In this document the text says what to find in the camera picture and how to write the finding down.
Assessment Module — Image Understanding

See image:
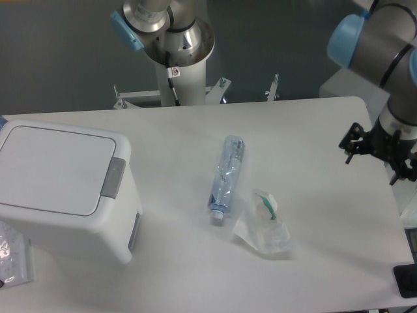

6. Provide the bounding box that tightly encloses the clear plastic wrapper green strip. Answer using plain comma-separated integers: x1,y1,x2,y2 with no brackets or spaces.
233,189,292,255

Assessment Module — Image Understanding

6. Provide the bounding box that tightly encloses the clear plastic bag at left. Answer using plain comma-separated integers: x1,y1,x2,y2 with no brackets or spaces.
1,221,34,290

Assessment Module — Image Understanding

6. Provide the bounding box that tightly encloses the black device at right edge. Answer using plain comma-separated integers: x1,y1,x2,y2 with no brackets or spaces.
393,264,416,299

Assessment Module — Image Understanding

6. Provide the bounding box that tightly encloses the black cable on pedestal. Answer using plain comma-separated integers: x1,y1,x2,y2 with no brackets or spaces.
164,51,182,107

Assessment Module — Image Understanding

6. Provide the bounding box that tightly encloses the silver robot arm on pedestal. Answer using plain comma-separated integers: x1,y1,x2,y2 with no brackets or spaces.
109,1,215,67

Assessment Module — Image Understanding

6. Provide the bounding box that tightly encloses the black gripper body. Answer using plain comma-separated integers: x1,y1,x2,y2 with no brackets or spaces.
365,128,416,165

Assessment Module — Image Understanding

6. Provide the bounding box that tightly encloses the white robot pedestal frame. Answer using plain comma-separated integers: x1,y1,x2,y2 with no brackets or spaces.
112,61,281,110

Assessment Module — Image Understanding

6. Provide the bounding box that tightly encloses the white plastic trash can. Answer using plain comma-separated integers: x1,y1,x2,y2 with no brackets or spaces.
1,119,142,265

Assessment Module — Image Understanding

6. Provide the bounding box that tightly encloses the crushed clear water bottle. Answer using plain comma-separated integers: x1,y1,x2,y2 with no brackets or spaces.
207,135,245,225

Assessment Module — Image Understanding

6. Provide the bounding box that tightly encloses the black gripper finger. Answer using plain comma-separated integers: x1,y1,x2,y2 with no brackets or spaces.
389,156,416,185
338,123,367,164

